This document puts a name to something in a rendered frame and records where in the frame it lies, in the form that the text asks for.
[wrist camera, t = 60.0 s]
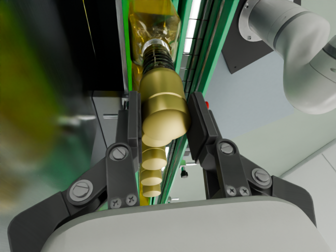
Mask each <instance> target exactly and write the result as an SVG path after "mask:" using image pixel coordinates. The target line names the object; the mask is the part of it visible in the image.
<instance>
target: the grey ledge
mask: <svg viewBox="0 0 336 252"><path fill-rule="evenodd" d="M122 94H125V91H102V90H94V92H93V96H92V98H93V102H94V105H95V109H96V112H97V115H98V119H99V122H100V126H101V129H102V132H103V136H104V139H105V143H106V146H107V148H108V147H109V146H110V145H112V144H113V143H115V142H116V131H117V121H118V119H117V118H103V115H104V114H118V111H119V110H123V106H124V105H123V104H122Z"/></svg>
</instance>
